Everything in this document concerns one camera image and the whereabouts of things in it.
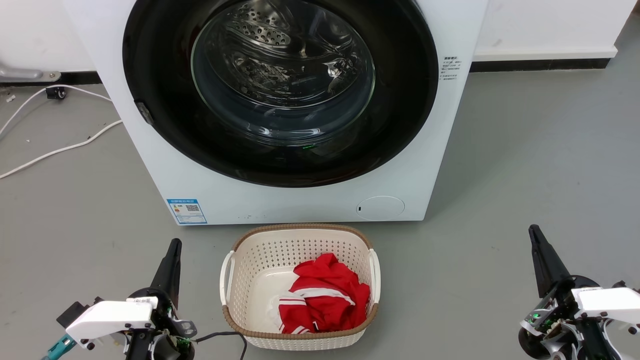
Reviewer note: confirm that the red garment with white stripes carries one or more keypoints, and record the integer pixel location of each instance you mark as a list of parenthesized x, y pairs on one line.
[(325, 295)]

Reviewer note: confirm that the cream plastic laundry basket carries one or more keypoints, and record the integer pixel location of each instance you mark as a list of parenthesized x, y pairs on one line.
[(260, 260)]

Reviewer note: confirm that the perforated steel washer drum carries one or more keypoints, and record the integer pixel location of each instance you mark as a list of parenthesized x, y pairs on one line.
[(280, 55)]

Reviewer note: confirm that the round black glass washer door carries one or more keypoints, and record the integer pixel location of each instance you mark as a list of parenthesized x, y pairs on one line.
[(160, 60)]

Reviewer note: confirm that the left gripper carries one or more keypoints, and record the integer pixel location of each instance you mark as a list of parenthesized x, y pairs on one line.
[(167, 325)]

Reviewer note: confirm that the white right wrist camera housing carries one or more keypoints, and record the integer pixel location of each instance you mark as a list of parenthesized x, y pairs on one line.
[(607, 302)]

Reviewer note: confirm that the small black text sticker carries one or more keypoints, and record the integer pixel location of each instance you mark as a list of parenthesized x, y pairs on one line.
[(449, 68)]

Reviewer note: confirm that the blue energy label sticker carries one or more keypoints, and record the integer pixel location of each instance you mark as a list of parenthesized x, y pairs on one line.
[(186, 211)]

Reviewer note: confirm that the grey metal base leg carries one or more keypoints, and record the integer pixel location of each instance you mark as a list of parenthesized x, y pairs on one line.
[(25, 74)]

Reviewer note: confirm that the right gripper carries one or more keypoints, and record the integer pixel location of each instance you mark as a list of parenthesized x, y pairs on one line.
[(555, 320)]

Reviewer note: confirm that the white front-load washing machine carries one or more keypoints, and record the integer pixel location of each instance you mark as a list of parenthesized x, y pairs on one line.
[(450, 150)]

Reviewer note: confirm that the round white filter cover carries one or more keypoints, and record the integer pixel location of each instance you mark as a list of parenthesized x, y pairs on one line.
[(380, 208)]

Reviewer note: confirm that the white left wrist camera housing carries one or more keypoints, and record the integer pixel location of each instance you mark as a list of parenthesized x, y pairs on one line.
[(107, 320)]

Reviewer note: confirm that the black caster wheel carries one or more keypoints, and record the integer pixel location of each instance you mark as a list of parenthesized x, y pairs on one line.
[(56, 92)]

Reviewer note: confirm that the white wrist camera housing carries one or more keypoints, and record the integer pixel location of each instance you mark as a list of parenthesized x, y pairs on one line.
[(107, 320), (607, 302)]

